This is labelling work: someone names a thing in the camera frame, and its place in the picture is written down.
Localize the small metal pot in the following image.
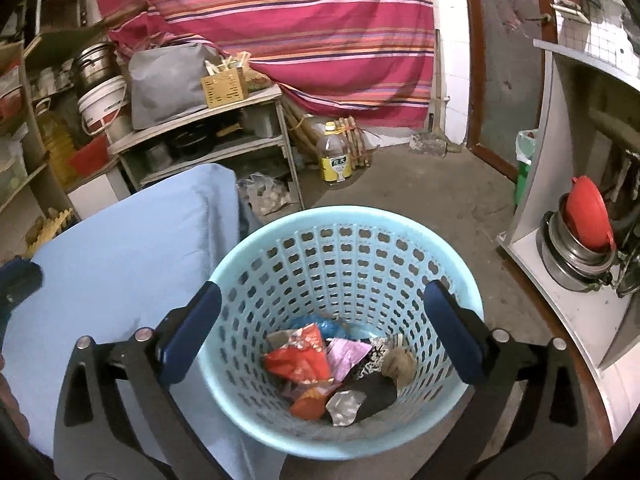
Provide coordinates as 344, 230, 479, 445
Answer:
142, 142, 171, 171

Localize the clear bag of garlic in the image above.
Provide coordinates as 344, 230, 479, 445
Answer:
237, 172, 298, 216

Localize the person's left hand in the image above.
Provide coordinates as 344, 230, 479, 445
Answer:
0, 357, 31, 436

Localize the silver foil wrapper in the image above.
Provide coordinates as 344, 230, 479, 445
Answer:
325, 390, 368, 428

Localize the yellow utensil holder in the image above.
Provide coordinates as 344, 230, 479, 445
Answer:
201, 67, 249, 110

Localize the orange wrapper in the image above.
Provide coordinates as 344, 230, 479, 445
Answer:
290, 385, 338, 421

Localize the wooden stick bundle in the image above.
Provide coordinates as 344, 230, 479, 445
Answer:
336, 116, 375, 171

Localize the white plastic bucket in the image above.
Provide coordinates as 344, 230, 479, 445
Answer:
76, 76, 130, 136

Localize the red foil wrapper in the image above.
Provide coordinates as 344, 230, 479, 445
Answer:
264, 324, 333, 386

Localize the yellow oil jug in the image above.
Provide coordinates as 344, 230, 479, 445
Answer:
35, 97, 76, 186

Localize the large metal pot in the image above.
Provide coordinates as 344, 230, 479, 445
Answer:
74, 42, 121, 91

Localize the pink wrapper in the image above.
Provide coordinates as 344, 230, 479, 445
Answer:
325, 337, 373, 383

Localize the stack of metal pots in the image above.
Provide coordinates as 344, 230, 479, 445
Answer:
537, 195, 618, 291

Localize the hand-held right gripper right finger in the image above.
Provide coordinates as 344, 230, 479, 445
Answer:
424, 280, 588, 480

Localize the green plastic bag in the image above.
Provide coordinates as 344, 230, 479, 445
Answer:
515, 129, 538, 206

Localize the red bowl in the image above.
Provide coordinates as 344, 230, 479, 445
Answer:
565, 176, 617, 251

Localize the brown framed door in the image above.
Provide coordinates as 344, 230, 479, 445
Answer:
460, 0, 558, 181

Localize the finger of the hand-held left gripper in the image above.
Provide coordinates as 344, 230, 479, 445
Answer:
0, 257, 45, 341

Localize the tall wooden shelf unit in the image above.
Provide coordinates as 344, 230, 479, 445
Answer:
0, 40, 76, 261

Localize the dark wooden shelf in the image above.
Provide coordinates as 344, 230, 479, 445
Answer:
22, 0, 131, 86

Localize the blue plastic bag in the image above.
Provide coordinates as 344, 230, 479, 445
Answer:
287, 314, 356, 343

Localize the low wooden side table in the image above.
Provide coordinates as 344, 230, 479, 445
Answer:
107, 84, 306, 211

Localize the light blue plastic basket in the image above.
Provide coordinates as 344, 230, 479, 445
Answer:
199, 205, 485, 461

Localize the grey bag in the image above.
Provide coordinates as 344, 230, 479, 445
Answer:
129, 42, 223, 131

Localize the red plastic basket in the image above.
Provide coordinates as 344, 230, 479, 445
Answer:
67, 135, 111, 173

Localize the black pot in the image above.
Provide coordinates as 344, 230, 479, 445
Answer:
170, 125, 211, 158

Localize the white shelf unit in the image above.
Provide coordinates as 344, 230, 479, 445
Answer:
497, 37, 640, 371

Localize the toaster oven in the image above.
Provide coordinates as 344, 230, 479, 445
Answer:
35, 0, 91, 41

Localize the white cabinet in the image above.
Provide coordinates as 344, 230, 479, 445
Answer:
65, 167, 136, 221

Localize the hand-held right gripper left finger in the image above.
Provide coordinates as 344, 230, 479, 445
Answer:
52, 281, 236, 480

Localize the plastic bottle with yellow label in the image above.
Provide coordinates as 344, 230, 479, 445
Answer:
316, 121, 353, 190

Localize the yellow egg tray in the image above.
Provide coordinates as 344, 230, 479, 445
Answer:
25, 207, 76, 258

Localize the red striped cloth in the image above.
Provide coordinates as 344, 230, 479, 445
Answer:
90, 0, 436, 128

